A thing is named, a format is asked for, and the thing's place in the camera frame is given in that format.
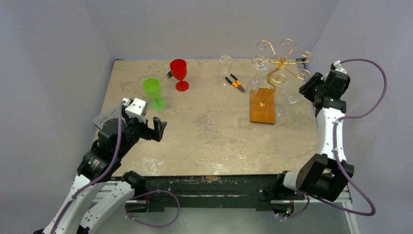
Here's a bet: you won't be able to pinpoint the gold wire glass rack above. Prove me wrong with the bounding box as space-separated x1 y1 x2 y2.
257 39 314 95

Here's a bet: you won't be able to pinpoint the clear tall flute glass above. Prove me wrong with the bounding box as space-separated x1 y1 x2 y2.
220 55 233 87

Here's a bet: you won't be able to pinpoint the clear champagne flute with label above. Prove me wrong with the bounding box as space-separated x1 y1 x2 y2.
248 55 269 100

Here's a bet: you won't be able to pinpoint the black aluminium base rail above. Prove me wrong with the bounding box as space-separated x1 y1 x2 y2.
126 174 306 213

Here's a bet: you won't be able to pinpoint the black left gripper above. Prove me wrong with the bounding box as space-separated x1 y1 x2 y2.
116 104 166 157

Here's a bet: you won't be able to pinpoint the wooden rack base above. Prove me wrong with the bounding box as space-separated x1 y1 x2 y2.
250 88 275 125

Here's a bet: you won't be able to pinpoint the green plastic goblet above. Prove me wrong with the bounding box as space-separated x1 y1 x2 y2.
142 78 165 110

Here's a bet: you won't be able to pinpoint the clear plastic screw box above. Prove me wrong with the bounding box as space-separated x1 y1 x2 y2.
93 106 122 130

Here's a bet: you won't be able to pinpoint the clear round wine glass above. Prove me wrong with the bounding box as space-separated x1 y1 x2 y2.
276 88 300 117

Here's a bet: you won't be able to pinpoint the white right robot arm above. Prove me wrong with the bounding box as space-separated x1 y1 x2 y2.
273 68 355 201

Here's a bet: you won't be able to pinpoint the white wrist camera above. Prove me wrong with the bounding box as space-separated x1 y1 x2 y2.
330 60 347 74
122 98 147 117

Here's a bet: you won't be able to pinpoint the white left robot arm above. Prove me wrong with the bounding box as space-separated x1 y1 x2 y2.
35 117 167 234

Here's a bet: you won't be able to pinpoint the red plastic goblet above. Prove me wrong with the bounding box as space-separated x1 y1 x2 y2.
169 59 189 92

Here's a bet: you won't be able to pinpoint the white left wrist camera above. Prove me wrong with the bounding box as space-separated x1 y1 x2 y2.
122 98 147 117

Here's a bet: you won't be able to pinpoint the orange black pliers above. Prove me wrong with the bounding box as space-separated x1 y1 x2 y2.
225 74 245 93

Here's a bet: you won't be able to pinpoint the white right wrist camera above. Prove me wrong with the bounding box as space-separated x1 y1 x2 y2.
330 60 347 74

